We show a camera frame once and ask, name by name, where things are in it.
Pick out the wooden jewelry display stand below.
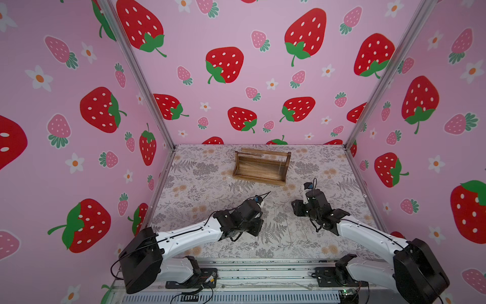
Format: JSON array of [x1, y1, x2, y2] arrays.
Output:
[[233, 148, 292, 186]]

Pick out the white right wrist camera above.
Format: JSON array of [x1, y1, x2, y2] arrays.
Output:
[[302, 182, 315, 205]]

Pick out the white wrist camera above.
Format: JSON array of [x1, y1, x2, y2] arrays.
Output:
[[302, 182, 315, 205], [253, 195, 264, 208]]

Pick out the black camera cable left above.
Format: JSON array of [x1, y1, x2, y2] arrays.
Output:
[[212, 191, 272, 217]]

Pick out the aluminium corner post left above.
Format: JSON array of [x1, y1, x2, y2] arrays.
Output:
[[99, 0, 175, 152]]

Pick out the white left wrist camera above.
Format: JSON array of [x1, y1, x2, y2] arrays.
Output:
[[253, 195, 264, 208]]

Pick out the aluminium corner post right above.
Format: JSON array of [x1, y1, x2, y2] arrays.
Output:
[[344, 0, 437, 152]]

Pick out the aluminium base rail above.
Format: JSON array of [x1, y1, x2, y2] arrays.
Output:
[[106, 258, 405, 303]]

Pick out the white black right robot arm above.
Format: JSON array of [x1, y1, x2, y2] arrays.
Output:
[[291, 189, 451, 303]]

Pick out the aluminium corner post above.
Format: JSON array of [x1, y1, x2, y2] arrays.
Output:
[[344, 0, 437, 152], [99, 0, 175, 152]]

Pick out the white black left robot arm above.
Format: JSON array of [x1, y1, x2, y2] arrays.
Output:
[[118, 196, 264, 295]]

